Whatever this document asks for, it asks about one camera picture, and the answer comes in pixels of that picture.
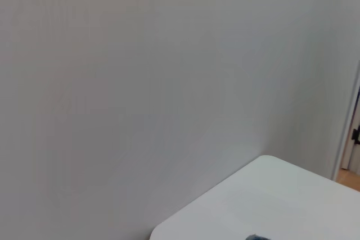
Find white door frame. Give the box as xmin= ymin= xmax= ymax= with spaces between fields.
xmin=331 ymin=60 xmax=360 ymax=182

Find blue denim shorts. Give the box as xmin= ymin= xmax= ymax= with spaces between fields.
xmin=246 ymin=233 xmax=272 ymax=240

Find black door hinge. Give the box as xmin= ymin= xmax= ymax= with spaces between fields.
xmin=351 ymin=124 xmax=360 ymax=147

